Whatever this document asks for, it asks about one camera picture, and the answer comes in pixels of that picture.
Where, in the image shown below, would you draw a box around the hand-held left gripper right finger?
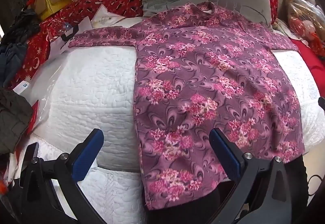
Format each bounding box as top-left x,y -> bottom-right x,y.
209,128 -> 292,224

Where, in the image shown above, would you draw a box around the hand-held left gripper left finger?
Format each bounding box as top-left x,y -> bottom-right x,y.
20,128 -> 107,224

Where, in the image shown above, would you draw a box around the purple floral shirt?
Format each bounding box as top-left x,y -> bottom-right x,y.
68,2 -> 306,210

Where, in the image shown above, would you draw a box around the dark clothes heap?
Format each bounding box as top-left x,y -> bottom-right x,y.
0,9 -> 41,87

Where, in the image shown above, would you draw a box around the plain red cloth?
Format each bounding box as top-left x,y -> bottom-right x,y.
291,39 -> 325,92

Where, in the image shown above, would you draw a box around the white quilted mattress cover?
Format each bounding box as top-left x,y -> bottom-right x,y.
15,17 -> 325,224

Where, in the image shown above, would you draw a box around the person's black trouser legs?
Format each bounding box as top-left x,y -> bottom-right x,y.
147,155 -> 309,224

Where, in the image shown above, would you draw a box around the dark olive garment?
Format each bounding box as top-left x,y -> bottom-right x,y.
0,88 -> 35,155

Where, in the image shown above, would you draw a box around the plastic bag of toys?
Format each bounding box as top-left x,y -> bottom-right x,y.
282,0 -> 325,60

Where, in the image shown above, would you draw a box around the clear plastic bag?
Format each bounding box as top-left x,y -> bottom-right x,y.
13,54 -> 67,138

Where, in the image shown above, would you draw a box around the white paper envelope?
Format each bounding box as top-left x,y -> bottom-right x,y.
92,6 -> 127,29

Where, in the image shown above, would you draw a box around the yellow box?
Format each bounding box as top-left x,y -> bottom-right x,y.
35,0 -> 73,21

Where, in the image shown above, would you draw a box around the red patterned bedsheet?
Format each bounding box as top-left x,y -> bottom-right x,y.
8,0 -> 278,90

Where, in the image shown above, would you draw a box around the black cable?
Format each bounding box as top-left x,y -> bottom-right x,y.
306,174 -> 325,197

